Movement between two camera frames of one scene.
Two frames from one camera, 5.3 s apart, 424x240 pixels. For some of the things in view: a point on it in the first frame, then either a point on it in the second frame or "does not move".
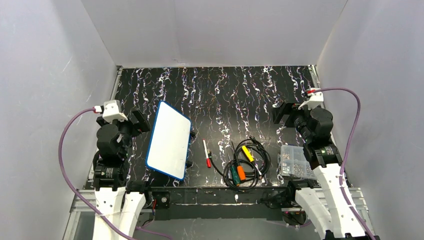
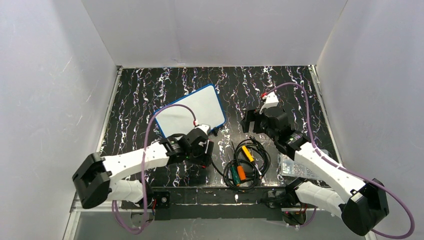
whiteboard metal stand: x=189 y=163 -> x=215 y=131
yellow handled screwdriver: x=250 y=157 does not move
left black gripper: x=135 y=122 -> x=205 y=153
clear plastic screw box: x=292 y=161 does not move
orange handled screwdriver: x=239 y=167 does not move
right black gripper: x=284 y=112 -> x=260 y=120
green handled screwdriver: x=235 y=177 does not move
